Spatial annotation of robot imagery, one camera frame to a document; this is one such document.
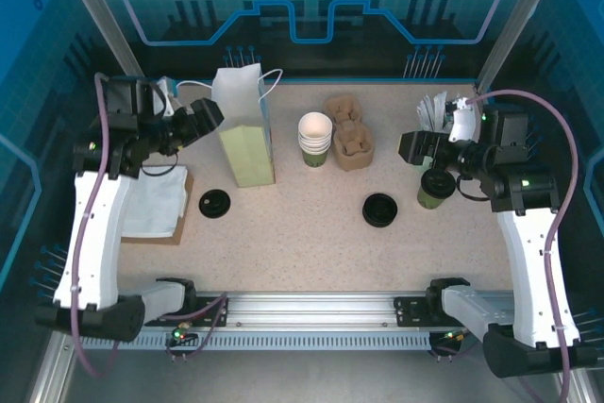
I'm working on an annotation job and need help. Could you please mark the aluminium side frame bar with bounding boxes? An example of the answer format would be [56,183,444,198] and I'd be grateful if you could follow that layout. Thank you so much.
[561,364,596,403]
[25,331,76,403]

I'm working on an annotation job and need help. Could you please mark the green paper coffee cup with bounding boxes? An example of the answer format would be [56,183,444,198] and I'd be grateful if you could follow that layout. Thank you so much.
[416,169,458,210]

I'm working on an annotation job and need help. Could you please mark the thin black right gripper cable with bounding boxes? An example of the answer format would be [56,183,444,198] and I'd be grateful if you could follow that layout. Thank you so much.
[455,174,492,201]

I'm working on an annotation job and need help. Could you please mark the thin black left gripper cable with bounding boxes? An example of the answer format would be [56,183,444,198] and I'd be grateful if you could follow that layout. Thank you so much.
[141,164,179,178]

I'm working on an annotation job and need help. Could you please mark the stack of black cup lids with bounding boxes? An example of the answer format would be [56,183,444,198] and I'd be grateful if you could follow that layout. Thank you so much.
[361,193,400,228]

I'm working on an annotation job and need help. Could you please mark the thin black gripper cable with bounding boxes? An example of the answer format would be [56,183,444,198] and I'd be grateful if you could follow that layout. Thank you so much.
[141,164,179,178]
[455,174,492,201]

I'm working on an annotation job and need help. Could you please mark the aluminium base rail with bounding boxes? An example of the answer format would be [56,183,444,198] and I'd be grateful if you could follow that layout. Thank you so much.
[141,290,447,334]

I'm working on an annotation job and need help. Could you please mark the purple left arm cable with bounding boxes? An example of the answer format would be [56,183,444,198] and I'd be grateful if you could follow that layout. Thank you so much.
[68,72,124,378]

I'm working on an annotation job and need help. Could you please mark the aluminium upright frame post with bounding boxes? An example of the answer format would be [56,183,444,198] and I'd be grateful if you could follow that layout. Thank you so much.
[51,0,153,88]
[474,0,573,95]

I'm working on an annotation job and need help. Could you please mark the stack of brown pulp carriers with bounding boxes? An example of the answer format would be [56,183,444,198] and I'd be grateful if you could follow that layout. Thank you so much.
[323,95,377,172]

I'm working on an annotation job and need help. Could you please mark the grey slotted cable duct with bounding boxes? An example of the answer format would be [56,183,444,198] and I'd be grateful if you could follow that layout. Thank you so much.
[79,332,433,351]

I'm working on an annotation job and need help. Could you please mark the stack of green paper cups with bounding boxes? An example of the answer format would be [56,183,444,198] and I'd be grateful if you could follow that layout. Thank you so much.
[297,111,333,169]

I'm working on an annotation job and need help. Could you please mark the white green paper gift bag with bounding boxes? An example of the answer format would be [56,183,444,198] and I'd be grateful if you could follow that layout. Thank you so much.
[176,62,284,189]

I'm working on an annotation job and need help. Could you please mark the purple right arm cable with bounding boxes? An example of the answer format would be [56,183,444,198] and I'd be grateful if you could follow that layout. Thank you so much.
[464,89,579,403]

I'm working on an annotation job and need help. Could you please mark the stack of white napkins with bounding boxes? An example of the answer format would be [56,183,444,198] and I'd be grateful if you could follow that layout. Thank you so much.
[121,164,190,238]

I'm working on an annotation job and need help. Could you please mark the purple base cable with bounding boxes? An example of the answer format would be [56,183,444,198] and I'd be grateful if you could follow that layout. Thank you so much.
[431,331,478,361]
[159,290,230,361]

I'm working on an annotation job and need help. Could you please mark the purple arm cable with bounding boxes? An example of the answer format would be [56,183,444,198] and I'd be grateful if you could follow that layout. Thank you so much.
[68,72,124,378]
[464,89,579,403]

